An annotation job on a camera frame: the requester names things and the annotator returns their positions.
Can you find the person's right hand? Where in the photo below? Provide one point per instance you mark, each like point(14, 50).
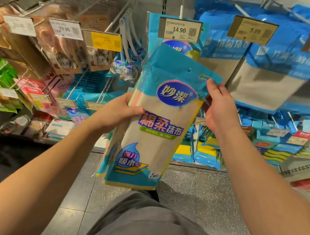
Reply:
point(224, 113)

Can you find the person's left hand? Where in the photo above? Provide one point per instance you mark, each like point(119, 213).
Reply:
point(115, 113)

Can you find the blue antibacterial cloth packets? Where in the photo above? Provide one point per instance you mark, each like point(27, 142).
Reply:
point(211, 38)

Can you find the person's right forearm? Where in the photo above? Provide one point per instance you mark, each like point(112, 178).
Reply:
point(269, 199)

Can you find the person's grey trousers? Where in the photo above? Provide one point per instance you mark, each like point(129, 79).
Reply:
point(151, 229)

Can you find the yellow green sponge packets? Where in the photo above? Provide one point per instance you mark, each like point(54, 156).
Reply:
point(204, 154)

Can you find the striped sponge packets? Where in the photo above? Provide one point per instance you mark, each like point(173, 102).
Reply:
point(275, 154)

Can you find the bright yellow price tag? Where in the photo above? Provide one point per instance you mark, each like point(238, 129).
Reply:
point(105, 41)

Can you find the hanging brownish packets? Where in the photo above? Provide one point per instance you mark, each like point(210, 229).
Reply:
point(66, 53)

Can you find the pink goods pile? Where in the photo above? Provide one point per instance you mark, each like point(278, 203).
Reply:
point(33, 91)

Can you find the yellowish price tag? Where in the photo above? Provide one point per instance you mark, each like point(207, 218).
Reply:
point(179, 30)
point(252, 29)

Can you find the metal peg hook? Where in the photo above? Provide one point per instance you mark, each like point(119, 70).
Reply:
point(272, 3)
point(240, 10)
point(181, 12)

